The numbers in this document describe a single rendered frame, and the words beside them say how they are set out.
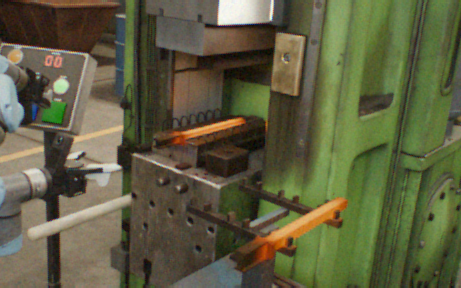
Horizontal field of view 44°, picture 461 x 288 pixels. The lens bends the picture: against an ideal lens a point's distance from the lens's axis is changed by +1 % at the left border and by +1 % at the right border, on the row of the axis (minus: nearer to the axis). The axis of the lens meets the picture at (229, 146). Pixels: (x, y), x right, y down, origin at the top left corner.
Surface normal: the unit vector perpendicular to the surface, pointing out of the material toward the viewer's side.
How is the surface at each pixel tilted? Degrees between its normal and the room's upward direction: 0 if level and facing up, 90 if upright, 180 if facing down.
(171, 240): 90
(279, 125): 90
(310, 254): 90
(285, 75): 90
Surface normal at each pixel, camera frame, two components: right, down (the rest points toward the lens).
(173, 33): -0.62, 0.20
